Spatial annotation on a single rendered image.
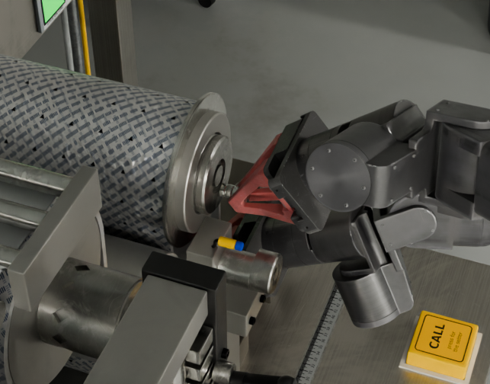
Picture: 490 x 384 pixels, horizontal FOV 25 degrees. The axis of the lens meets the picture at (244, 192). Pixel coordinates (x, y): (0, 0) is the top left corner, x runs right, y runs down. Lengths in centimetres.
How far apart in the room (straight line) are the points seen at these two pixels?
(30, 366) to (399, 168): 31
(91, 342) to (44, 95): 32
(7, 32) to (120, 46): 74
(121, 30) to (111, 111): 104
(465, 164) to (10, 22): 64
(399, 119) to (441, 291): 53
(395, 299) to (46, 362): 42
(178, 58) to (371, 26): 60
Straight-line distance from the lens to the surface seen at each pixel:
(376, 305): 111
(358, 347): 134
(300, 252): 111
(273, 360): 132
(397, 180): 86
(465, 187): 90
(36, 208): 71
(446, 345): 133
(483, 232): 108
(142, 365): 64
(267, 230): 112
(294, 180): 95
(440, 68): 328
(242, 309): 106
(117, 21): 202
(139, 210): 100
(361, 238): 108
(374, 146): 87
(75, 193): 71
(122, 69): 209
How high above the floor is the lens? 194
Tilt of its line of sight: 43 degrees down
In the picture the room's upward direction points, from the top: straight up
